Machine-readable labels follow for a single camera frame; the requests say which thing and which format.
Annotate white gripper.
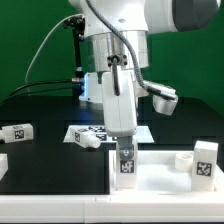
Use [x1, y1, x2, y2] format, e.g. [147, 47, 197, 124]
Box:
[102, 69, 137, 160]

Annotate white square table top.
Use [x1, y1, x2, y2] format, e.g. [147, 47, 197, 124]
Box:
[108, 149, 224, 196]

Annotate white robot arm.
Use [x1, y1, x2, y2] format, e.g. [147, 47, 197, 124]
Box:
[68, 0, 221, 161]

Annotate white left obstacle block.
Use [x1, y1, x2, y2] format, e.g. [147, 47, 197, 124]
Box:
[0, 154, 8, 181]

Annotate white marker base plate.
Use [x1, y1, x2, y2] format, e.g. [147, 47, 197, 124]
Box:
[63, 125, 154, 143]

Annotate grey braided arm hose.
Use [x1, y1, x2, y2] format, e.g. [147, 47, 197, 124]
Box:
[84, 0, 177, 101]

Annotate white front obstacle rail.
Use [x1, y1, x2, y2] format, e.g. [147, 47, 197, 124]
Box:
[0, 194, 224, 223]

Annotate black cables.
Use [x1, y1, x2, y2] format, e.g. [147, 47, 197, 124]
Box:
[0, 79, 84, 107]

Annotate black camera stand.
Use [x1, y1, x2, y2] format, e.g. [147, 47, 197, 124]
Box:
[63, 14, 85, 97]

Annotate grey cable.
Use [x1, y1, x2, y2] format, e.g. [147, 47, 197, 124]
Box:
[24, 14, 78, 94]

